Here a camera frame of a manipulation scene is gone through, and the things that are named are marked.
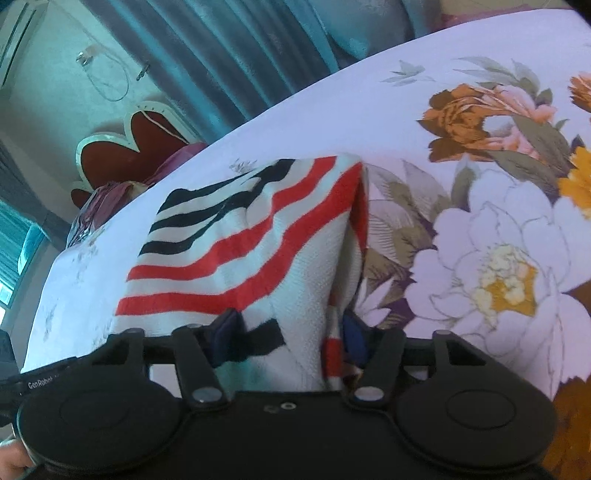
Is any thin wall cable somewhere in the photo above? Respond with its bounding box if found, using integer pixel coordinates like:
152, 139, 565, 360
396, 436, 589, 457
75, 44, 131, 103

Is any teal curtain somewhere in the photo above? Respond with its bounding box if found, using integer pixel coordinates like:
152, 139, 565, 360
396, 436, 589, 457
81, 0, 444, 144

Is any red heart-shaped headboard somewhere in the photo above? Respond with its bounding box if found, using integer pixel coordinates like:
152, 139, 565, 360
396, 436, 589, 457
70, 100, 204, 208

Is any window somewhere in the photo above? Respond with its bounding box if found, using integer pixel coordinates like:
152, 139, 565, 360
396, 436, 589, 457
0, 200, 49, 330

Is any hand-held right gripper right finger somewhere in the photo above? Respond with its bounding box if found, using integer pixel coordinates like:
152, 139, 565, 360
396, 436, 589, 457
342, 311, 491, 411

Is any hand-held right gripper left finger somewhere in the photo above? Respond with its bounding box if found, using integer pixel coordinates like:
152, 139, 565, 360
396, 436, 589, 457
90, 308, 246, 410

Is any pink blanket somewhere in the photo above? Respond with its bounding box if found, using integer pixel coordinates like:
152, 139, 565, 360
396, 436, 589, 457
436, 0, 575, 29

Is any white air conditioner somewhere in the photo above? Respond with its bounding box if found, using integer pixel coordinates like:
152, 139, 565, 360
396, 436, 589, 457
0, 0, 51, 89

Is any pink pillow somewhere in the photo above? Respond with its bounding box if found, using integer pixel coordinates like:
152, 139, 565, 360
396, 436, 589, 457
67, 142, 208, 250

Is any striped black red white garment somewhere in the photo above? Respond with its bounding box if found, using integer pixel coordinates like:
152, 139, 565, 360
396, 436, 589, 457
113, 156, 371, 394

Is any floral bed sheet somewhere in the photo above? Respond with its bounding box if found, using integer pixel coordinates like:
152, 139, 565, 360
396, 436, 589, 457
21, 4, 591, 480

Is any person's left hand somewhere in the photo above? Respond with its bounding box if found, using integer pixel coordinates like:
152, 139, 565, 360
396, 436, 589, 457
0, 438, 34, 479

